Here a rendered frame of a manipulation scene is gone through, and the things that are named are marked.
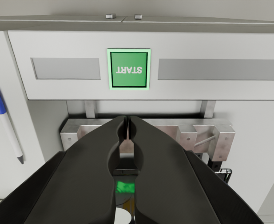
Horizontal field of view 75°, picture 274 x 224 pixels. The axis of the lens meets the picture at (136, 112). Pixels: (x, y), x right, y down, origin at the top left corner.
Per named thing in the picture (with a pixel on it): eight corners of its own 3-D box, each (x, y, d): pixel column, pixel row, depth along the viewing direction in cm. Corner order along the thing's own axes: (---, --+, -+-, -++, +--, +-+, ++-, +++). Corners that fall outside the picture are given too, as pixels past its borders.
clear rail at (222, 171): (229, 170, 45) (232, 175, 44) (77, 172, 44) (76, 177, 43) (231, 166, 44) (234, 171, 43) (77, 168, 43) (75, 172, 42)
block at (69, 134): (85, 154, 42) (81, 163, 39) (70, 154, 42) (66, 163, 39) (80, 125, 38) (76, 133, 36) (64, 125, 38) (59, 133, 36)
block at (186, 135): (188, 153, 43) (191, 162, 40) (173, 153, 43) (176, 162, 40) (193, 125, 39) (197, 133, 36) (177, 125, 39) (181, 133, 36)
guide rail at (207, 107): (184, 212, 64) (186, 220, 61) (178, 212, 64) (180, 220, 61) (215, 75, 40) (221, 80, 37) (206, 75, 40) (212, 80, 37)
